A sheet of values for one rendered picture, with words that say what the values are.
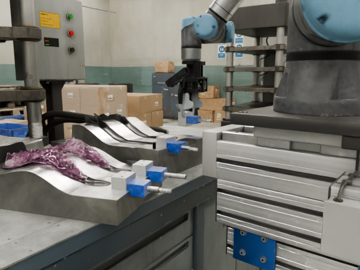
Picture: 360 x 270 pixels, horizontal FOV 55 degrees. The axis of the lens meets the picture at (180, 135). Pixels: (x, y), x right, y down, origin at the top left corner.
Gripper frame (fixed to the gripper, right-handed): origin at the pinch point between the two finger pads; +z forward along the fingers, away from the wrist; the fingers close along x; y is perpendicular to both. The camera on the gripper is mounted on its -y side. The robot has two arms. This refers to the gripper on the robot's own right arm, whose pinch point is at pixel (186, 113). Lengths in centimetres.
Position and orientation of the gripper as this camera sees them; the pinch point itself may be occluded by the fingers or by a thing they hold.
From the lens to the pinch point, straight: 132.7
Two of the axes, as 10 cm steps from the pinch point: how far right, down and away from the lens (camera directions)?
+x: 5.7, -1.4, 8.1
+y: 8.2, 1.0, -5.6
